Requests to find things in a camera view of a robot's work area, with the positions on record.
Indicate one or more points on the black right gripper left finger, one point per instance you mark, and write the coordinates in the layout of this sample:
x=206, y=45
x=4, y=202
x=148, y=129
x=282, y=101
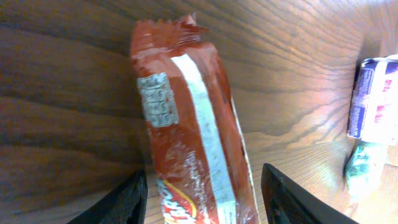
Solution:
x=126, y=204

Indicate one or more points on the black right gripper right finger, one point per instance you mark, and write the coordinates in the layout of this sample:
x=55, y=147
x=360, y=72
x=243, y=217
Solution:
x=286, y=202

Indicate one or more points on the purple pink pad package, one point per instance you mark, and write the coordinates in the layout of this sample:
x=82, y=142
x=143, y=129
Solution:
x=373, y=112

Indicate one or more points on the teal snack wrapper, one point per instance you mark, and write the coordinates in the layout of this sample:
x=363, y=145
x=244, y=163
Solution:
x=364, y=169

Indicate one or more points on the red orange snack bar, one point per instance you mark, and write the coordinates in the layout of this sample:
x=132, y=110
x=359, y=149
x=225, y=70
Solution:
x=197, y=146

